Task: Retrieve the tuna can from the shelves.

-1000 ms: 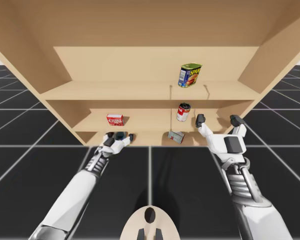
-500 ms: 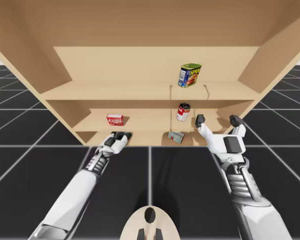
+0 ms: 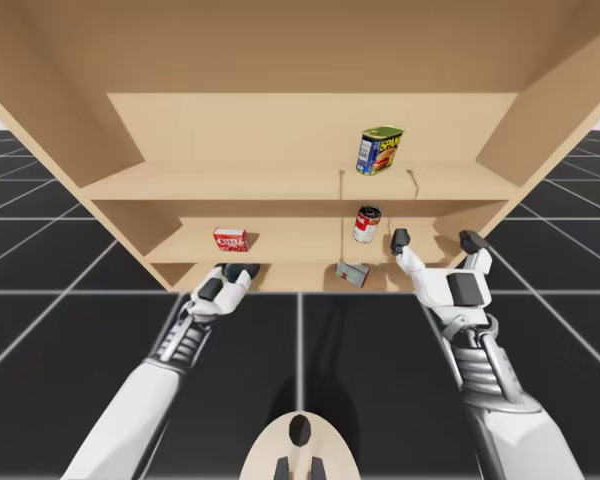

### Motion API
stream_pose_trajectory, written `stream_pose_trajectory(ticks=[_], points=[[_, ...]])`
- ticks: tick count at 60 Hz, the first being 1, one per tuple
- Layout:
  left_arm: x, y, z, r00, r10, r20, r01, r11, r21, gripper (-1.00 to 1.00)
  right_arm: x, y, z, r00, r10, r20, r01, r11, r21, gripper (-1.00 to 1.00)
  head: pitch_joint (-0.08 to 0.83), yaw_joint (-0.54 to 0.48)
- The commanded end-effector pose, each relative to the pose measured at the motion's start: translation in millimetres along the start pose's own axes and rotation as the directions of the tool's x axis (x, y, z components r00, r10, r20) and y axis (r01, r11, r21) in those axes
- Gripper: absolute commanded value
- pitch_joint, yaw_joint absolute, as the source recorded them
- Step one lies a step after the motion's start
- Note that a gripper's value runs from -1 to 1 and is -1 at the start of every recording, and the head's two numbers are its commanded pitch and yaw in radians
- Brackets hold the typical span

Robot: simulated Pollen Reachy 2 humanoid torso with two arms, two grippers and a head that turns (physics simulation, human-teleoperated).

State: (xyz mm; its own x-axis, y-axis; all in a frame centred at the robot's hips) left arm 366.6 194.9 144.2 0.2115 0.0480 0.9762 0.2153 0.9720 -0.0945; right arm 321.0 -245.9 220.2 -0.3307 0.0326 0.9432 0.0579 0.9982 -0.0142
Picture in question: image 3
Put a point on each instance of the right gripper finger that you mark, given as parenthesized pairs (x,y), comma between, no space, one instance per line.
(404,250)
(475,250)

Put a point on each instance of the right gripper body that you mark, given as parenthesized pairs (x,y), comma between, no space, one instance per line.
(454,289)

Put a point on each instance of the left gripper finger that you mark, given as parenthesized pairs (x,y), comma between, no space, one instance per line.
(240,271)

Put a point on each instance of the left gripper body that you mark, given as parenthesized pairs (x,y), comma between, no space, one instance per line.
(216,296)

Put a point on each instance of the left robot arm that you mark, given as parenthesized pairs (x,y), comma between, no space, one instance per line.
(145,395)

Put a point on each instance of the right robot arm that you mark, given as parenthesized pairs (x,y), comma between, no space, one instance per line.
(500,395)

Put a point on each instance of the red and white can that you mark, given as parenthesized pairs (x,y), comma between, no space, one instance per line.
(366,225)

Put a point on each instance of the green and blue rectangular can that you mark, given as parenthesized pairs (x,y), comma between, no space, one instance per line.
(378,151)

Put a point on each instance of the red and white carton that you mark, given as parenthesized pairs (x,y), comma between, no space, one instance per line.
(353,274)

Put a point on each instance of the pale wooden shelf unit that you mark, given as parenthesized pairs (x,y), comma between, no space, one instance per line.
(260,135)

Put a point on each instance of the tan robot part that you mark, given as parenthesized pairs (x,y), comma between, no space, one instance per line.
(298,446)

